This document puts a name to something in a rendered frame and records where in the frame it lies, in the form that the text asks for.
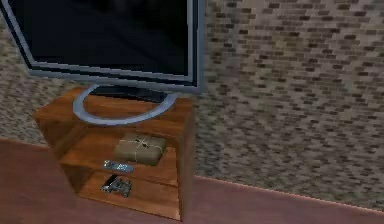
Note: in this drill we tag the silver framed television set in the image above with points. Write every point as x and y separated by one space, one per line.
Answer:
110 33

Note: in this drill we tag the brown wooden television stand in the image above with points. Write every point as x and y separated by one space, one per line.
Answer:
100 156

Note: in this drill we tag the grey remote control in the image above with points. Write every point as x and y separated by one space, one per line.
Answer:
117 166

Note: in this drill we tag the grey and black metal object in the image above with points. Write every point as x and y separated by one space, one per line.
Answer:
116 186

